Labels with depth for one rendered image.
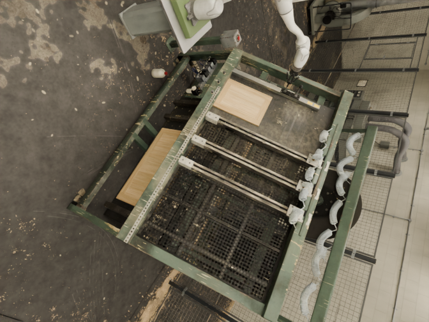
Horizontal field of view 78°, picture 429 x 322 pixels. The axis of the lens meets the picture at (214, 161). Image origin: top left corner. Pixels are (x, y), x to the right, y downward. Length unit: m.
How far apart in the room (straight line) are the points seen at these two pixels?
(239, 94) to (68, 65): 1.55
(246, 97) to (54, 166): 1.89
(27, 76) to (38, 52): 0.21
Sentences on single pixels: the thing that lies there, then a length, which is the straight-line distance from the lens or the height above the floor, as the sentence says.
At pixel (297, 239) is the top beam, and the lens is 2.24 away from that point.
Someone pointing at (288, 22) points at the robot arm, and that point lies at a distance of 2.28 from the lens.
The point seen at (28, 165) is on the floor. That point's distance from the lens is 2.66.
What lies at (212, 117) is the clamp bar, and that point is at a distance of 2.49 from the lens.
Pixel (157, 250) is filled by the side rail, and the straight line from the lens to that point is 2.16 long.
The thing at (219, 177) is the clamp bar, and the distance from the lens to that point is 2.28.
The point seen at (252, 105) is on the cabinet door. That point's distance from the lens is 2.69.
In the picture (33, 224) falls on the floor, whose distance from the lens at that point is 2.82.
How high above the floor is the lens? 2.44
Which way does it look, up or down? 34 degrees down
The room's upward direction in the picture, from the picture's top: 103 degrees clockwise
